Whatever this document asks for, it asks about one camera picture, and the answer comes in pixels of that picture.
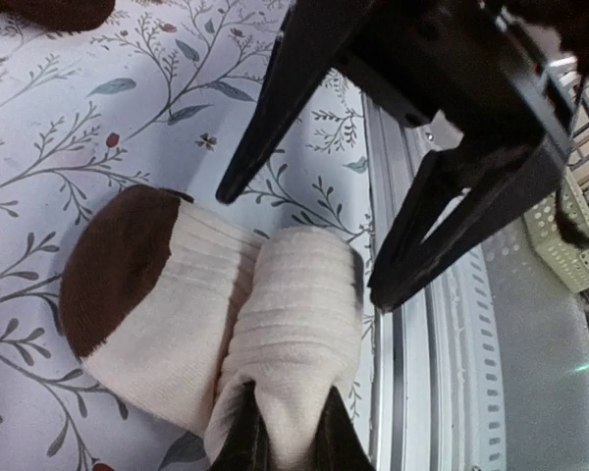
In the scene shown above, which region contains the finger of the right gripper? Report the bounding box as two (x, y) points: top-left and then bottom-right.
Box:
(216, 0), (373, 204)

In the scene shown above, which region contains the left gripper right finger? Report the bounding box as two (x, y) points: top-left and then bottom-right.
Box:
(313, 387), (374, 471)

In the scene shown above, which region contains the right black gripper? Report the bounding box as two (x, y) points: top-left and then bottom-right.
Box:
(333, 1), (574, 312)

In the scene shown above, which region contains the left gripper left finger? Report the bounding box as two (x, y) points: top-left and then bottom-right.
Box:
(209, 382), (270, 471)

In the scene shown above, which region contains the cream and brown sock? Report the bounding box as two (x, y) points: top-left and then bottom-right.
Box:
(59, 185), (363, 470)

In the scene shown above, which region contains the beige perforated basket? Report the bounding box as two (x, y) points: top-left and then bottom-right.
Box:
(523, 171), (589, 293)

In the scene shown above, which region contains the floral tablecloth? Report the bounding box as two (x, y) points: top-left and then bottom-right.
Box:
(0, 1), (374, 470)

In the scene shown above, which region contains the beige ribbed sock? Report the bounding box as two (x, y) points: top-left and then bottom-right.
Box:
(0, 0), (116, 32)

